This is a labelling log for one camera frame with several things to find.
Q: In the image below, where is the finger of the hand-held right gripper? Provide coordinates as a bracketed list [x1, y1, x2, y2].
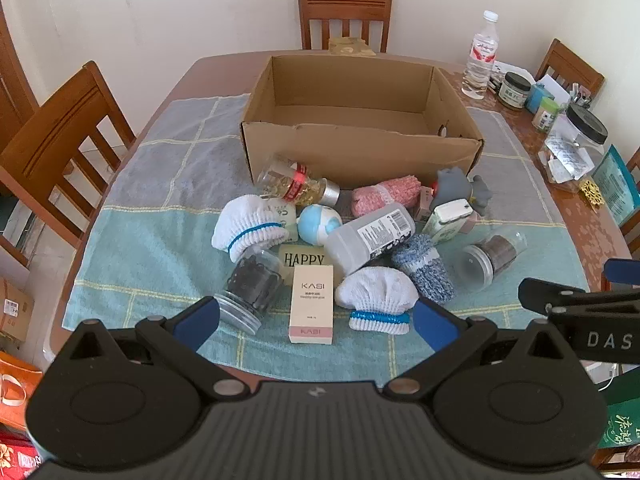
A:
[603, 259, 640, 291]
[518, 277, 640, 316]

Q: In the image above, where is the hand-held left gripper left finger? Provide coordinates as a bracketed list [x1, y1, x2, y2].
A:
[67, 296, 251, 403]

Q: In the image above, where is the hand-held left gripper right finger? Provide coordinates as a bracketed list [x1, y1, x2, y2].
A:
[382, 297, 576, 403]

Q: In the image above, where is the blue speckled sock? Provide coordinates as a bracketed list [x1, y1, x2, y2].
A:
[391, 233, 456, 305]

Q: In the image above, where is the clear jar with black bands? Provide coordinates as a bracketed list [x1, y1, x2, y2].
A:
[215, 247, 286, 333]

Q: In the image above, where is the clear jar with brown contents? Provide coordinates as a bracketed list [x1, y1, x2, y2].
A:
[462, 230, 528, 292]

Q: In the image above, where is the white sock with blue stripe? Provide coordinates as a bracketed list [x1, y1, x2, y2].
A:
[211, 195, 298, 261]
[334, 266, 418, 336]

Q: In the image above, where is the white green tissue packet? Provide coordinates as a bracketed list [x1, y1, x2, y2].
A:
[267, 197, 299, 243]
[422, 199, 475, 246]

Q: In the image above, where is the translucent grey bottle with label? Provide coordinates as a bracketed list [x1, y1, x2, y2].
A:
[324, 202, 417, 281]

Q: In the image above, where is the beige cosmetic box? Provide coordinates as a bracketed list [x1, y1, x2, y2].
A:
[287, 264, 335, 345]

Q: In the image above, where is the pink knit sock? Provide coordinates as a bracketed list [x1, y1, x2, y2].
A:
[351, 175, 421, 218]

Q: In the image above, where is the grey rubber cat toy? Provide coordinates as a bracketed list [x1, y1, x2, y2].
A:
[431, 167, 493, 218]

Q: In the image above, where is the blue white whale toy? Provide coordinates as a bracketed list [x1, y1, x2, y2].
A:
[297, 204, 343, 247]

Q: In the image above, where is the glass jar with red band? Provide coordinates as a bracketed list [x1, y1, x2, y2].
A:
[256, 156, 341, 207]

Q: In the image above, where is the brown cardboard box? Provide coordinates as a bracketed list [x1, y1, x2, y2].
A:
[241, 55, 485, 192]

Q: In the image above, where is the green bag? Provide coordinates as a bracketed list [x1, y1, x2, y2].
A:
[597, 370, 640, 453]

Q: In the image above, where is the gold snowflake ornament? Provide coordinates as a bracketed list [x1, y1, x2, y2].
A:
[580, 180, 606, 207]

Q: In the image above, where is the teal packet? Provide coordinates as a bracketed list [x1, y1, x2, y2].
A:
[592, 145, 640, 226]

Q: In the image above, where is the yellow lettered card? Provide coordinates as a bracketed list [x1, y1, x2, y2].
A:
[277, 245, 326, 286]

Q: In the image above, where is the checked grey green table cloth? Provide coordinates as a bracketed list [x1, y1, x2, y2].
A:
[62, 92, 591, 388]

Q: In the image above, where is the large clear jar black lid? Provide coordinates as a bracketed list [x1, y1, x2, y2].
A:
[537, 104, 608, 193]

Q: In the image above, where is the small jar with green lid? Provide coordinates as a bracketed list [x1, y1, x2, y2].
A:
[531, 97, 561, 133]

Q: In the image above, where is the cardboard carton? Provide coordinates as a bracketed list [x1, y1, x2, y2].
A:
[0, 275, 36, 346]

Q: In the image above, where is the cup of pens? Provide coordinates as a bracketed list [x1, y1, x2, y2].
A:
[567, 82, 595, 109]

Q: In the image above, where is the orange bag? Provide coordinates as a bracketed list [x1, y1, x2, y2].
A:
[0, 350, 45, 431]

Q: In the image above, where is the blue container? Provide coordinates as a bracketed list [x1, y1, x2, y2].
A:
[525, 82, 556, 113]

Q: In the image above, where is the white paper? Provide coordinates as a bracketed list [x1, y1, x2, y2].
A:
[537, 74, 571, 103]

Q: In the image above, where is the glass jar with black lid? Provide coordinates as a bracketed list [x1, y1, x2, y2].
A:
[497, 72, 532, 111]

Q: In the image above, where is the wooden chair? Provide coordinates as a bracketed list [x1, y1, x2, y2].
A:
[535, 38, 606, 96]
[0, 60, 137, 266]
[297, 0, 393, 53]

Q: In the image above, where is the red packet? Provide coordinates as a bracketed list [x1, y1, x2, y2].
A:
[0, 427, 43, 480]

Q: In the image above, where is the clear plastic water bottle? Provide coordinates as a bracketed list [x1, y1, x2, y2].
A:
[462, 10, 501, 100]

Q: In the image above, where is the khaki packet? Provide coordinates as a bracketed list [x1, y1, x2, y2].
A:
[328, 36, 377, 56]

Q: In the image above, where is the wooden door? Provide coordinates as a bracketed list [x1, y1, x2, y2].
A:
[0, 5, 40, 153]

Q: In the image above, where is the white cable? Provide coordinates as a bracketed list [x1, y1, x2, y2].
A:
[592, 360, 621, 392]

